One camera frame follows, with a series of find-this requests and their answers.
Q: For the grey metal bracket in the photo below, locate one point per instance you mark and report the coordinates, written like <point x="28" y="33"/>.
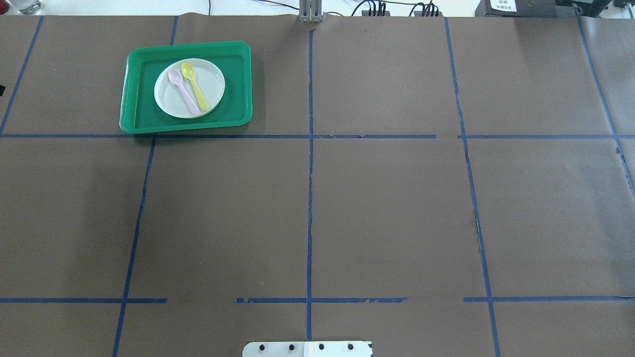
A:
<point x="310" y="11"/>

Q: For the white round plate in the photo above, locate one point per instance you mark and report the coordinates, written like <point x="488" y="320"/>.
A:
<point x="209" y="78"/>

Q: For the white metal mounting plate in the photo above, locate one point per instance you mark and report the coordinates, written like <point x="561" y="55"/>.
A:
<point x="309" y="349"/>

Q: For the green plastic tray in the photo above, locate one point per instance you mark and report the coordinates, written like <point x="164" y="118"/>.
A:
<point x="139" y="112"/>

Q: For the yellow plastic spoon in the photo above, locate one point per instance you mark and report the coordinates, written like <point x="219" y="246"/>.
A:
<point x="189" y="73"/>

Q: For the left black cable connector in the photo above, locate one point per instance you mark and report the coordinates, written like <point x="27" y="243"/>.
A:
<point x="376" y="8"/>

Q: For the right black cable connector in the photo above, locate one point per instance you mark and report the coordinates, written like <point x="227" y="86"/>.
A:
<point x="425" y="10"/>

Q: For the black box with label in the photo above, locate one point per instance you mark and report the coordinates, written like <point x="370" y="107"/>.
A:
<point x="526" y="9"/>

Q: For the clear glass cup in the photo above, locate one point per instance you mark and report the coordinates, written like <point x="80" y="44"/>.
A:
<point x="26" y="6"/>

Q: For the long vertical blue tape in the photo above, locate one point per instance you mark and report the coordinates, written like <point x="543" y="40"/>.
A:
<point x="311" y="147"/>

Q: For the brown paper table mat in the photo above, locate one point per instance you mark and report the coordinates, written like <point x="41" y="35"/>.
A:
<point x="446" y="247"/>

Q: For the pink plastic spoon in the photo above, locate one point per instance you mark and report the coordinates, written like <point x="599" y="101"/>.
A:
<point x="176" y="78"/>

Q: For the long horizontal blue tape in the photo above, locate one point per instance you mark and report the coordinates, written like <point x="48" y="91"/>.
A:
<point x="227" y="136"/>

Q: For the black cable connector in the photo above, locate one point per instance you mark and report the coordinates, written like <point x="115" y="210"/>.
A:
<point x="425" y="10"/>
<point x="376" y="8"/>

